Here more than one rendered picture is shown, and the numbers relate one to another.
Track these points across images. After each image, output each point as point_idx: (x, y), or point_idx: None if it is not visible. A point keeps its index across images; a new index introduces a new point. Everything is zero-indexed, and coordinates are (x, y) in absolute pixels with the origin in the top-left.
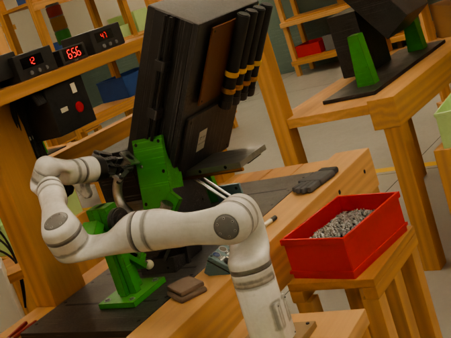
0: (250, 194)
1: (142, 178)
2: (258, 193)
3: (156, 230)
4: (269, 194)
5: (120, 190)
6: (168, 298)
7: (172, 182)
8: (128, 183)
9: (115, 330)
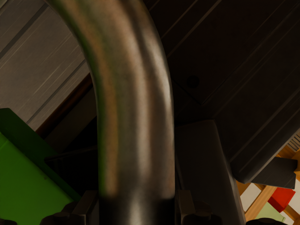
0: (68, 75)
1: (2, 186)
2: (59, 87)
3: None
4: (30, 109)
5: (64, 22)
6: None
7: None
8: (175, 6)
9: None
